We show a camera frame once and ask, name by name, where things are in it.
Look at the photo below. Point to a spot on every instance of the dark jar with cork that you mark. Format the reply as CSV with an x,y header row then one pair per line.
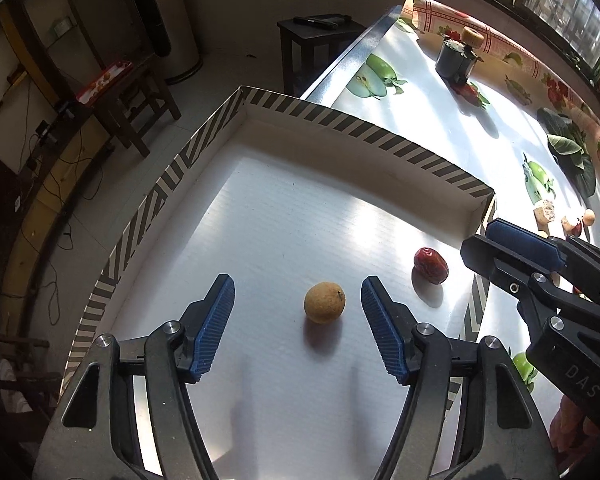
x,y
458,54

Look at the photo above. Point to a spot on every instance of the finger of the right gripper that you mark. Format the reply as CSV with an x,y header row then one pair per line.
x,y
505,272
526,251

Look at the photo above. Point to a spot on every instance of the fruit-print tablecloth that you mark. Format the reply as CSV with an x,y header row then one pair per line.
x,y
488,133

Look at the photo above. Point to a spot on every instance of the dark wooden stool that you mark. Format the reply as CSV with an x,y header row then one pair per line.
x,y
298,45

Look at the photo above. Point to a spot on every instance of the striped white cardboard tray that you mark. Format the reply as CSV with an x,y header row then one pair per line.
x,y
281,195

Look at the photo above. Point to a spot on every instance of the green leafy vegetable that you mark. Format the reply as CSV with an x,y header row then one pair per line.
x,y
565,140

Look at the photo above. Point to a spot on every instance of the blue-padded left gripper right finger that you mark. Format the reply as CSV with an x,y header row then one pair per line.
x,y
500,433

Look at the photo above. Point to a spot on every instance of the wooden chair with red cushion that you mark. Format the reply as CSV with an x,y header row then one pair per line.
x,y
128,98

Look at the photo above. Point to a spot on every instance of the beige puffed rice cake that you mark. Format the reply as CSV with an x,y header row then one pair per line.
x,y
544,212

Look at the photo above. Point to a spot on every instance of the tan longan fruit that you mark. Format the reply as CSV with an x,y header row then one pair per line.
x,y
324,302

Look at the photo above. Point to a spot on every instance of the red jujube date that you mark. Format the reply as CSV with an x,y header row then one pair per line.
x,y
431,265

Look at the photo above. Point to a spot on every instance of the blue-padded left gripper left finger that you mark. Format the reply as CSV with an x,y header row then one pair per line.
x,y
94,433

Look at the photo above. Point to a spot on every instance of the black remote control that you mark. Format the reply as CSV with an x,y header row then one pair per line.
x,y
324,21

